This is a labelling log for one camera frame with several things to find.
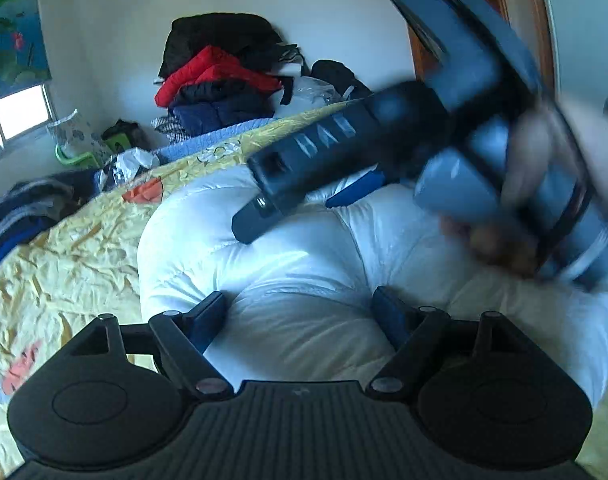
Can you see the green and black box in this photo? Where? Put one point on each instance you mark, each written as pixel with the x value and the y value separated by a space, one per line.
pixel 121 135

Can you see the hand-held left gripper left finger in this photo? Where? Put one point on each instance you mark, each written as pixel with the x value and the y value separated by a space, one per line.
pixel 209 315

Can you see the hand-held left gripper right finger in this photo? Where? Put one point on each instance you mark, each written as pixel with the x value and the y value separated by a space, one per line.
pixel 386 310

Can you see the striped dark blanket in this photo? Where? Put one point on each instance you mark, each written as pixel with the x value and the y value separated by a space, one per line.
pixel 19 215

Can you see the black jacket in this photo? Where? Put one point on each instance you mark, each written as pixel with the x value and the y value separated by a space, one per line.
pixel 214 35

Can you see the yellow floral bed sheet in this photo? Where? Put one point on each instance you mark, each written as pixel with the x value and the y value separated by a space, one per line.
pixel 74 240

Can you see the printed roller blind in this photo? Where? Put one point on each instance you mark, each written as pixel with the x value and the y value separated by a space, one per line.
pixel 14 35

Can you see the white plastic bag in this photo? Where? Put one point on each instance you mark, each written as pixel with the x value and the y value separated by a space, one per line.
pixel 129 162

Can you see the clear plastic bag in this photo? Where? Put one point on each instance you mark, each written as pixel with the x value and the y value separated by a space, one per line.
pixel 311 92

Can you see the black bag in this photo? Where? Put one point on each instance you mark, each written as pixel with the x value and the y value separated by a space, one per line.
pixel 334 75

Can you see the blue knitted blanket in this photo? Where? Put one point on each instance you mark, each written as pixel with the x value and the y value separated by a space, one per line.
pixel 194 147

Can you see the red puffer jacket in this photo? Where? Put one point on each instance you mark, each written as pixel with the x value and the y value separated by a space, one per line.
pixel 204 67

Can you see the green plastic chair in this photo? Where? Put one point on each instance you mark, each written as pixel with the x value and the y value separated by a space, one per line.
pixel 79 160

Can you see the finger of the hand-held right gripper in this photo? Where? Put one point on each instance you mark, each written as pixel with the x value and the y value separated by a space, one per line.
pixel 256 222
pixel 351 194

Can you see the white puffer jacket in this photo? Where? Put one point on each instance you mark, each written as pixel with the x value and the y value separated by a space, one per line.
pixel 294 270

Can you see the navy puffer jacket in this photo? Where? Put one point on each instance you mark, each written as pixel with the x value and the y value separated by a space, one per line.
pixel 219 107

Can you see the person's right hand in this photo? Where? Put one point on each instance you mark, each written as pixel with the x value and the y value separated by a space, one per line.
pixel 528 160

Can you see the window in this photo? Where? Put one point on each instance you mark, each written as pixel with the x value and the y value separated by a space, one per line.
pixel 19 117

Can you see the houndstooth cloth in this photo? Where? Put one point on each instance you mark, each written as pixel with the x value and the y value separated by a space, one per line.
pixel 166 127

